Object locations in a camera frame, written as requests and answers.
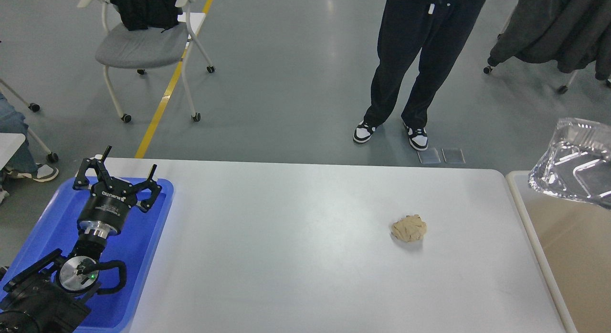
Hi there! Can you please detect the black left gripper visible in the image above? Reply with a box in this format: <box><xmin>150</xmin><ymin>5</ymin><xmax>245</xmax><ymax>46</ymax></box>
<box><xmin>73</xmin><ymin>146</ymin><xmax>162</xmax><ymax>238</ymax></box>

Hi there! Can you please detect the aluminium foil tray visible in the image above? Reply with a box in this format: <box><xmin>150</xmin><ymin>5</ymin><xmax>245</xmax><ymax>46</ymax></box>
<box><xmin>528</xmin><ymin>117</ymin><xmax>611</xmax><ymax>209</ymax></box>

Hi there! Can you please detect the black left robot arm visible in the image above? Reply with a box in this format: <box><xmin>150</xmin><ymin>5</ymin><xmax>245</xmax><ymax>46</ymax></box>
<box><xmin>1</xmin><ymin>146</ymin><xmax>162</xmax><ymax>333</ymax></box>

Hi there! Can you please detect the white chair at left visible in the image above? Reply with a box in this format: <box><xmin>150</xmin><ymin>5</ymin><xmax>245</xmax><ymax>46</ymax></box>
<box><xmin>0</xmin><ymin>79</ymin><xmax>59</xmax><ymax>164</ymax></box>

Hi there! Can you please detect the blue plastic tray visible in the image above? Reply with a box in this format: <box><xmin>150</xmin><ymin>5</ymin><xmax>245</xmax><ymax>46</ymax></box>
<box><xmin>1</xmin><ymin>178</ymin><xmax>174</xmax><ymax>333</ymax></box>

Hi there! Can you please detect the seated person in jeans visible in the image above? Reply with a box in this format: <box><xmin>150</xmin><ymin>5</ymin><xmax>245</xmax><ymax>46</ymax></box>
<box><xmin>0</xmin><ymin>94</ymin><xmax>59</xmax><ymax>183</ymax></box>

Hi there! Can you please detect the white side table corner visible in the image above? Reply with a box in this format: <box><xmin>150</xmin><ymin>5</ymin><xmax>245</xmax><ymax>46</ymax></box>
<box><xmin>0</xmin><ymin>133</ymin><xmax>25</xmax><ymax>168</ymax></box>

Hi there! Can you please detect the grey white office chair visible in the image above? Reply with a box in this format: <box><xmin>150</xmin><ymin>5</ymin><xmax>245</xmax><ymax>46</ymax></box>
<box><xmin>78</xmin><ymin>0</ymin><xmax>215</xmax><ymax>123</ymax></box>

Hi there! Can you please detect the black backpack on chair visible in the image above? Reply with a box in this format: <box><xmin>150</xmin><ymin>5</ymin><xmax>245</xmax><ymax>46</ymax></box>
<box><xmin>110</xmin><ymin>0</ymin><xmax>183</xmax><ymax>31</ymax></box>

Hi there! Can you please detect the crumpled beige paper ball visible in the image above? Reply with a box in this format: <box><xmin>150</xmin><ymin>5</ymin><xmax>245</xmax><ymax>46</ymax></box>
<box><xmin>391</xmin><ymin>214</ymin><xmax>428</xmax><ymax>242</ymax></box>

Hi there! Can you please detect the left clear floor plate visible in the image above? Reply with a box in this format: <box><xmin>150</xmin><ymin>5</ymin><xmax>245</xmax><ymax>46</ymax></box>
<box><xmin>418</xmin><ymin>147</ymin><xmax>441</xmax><ymax>164</ymax></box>

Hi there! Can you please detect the clear floor plate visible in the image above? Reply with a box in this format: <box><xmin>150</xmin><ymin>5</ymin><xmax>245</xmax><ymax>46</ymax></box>
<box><xmin>442</xmin><ymin>148</ymin><xmax>465</xmax><ymax>164</ymax></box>
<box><xmin>418</xmin><ymin>147</ymin><xmax>441</xmax><ymax>164</ymax></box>

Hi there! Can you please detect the right clear floor plate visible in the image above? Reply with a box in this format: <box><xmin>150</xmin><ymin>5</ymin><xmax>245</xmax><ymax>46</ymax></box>
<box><xmin>442</xmin><ymin>148</ymin><xmax>465</xmax><ymax>164</ymax></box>

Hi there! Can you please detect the standing person in black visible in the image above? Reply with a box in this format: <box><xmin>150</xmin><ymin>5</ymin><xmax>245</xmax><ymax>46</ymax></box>
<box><xmin>353</xmin><ymin>0</ymin><xmax>486</xmax><ymax>152</ymax></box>

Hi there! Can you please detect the beige plastic bin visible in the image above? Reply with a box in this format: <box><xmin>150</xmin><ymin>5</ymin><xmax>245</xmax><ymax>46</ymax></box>
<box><xmin>506</xmin><ymin>171</ymin><xmax>611</xmax><ymax>333</ymax></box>

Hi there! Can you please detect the dark jacket on chair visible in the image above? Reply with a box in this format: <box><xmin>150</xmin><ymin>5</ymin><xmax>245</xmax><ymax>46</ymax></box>
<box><xmin>487</xmin><ymin>0</ymin><xmax>611</xmax><ymax>81</ymax></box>

